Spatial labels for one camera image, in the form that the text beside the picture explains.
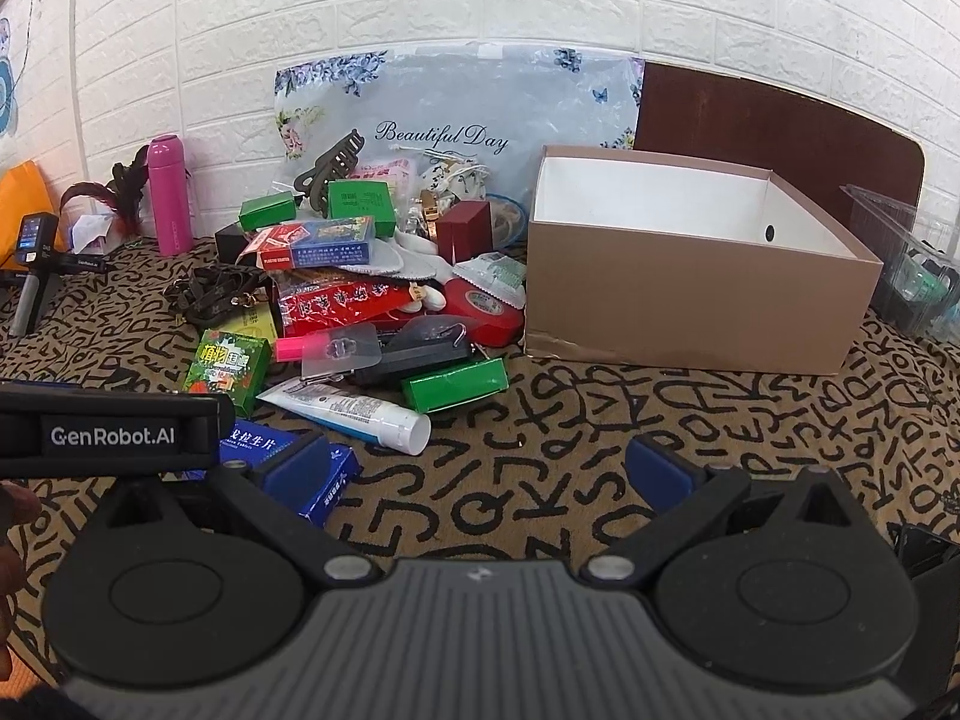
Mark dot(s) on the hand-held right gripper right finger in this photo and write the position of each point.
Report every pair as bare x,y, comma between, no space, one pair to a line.
658,471

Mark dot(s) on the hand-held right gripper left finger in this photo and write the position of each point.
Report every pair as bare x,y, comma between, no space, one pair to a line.
298,469

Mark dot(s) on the plant print green box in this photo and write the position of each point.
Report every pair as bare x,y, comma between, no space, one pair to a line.
225,364

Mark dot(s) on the long green box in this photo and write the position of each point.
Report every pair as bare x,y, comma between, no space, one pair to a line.
454,384

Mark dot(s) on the brown cardboard box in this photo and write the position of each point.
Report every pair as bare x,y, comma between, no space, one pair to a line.
675,292

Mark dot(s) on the person's left hand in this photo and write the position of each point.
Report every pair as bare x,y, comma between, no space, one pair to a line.
11,517

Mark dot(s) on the blue medicine box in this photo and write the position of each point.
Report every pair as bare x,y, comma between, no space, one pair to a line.
341,484

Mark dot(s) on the white toothpaste tube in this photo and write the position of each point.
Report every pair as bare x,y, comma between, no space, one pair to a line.
345,414

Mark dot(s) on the pink highlighter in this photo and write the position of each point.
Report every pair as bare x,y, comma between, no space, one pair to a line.
289,349

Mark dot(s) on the letter print table cloth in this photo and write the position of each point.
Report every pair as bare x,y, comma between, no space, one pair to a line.
525,457

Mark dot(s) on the yellow green box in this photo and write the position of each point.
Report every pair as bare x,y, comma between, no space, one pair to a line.
251,322

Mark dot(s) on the black rectangular case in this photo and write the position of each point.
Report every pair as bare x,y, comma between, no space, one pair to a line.
412,364

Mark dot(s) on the red patterned packet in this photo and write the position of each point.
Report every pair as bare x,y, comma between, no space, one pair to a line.
345,304

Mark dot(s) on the white crumpled paper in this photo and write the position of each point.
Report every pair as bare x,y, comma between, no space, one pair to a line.
91,232

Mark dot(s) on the white oval capsules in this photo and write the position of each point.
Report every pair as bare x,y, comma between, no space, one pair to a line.
426,298

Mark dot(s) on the black box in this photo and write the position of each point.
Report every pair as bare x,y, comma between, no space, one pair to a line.
229,244

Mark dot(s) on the red blue playing card box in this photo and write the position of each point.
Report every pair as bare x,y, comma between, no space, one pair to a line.
315,244

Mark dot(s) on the white insole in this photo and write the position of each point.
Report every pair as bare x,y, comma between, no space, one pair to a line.
405,259

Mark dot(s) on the red tape roll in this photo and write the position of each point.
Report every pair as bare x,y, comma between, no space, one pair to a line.
484,311

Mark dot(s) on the pink thermos bottle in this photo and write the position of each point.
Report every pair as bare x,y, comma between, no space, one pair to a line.
170,199

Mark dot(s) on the dark feather duster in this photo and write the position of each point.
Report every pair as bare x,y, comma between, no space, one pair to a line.
124,191

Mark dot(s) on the orange bag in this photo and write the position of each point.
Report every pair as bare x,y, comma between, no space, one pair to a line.
26,202

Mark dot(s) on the small green box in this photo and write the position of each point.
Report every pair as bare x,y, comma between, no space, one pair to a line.
266,214

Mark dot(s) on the clear packet green contents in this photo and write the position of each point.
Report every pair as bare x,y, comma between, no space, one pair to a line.
491,274

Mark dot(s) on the dark red box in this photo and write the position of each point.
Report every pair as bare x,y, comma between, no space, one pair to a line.
463,234

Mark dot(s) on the gold metal clip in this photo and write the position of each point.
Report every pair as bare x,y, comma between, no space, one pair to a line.
430,211

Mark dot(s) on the dark hair claw clip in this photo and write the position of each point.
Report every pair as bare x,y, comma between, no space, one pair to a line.
330,165

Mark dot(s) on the pink white packet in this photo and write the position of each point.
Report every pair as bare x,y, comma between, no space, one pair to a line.
390,176

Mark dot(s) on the green plastic object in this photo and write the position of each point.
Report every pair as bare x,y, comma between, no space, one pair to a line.
924,281

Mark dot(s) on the clear plastic container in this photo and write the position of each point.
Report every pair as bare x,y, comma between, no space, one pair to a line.
896,240

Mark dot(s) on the black plastic object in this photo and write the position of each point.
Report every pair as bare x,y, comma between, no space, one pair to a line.
934,259

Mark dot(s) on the dark brown wooden board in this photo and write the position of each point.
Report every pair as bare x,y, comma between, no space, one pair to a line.
757,124

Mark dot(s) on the floral plastic bag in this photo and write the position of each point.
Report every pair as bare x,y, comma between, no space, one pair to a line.
465,109

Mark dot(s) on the black handheld camera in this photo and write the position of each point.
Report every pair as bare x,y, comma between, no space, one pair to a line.
36,247

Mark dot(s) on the blue wall sticker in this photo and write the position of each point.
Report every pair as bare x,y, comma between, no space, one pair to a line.
6,90

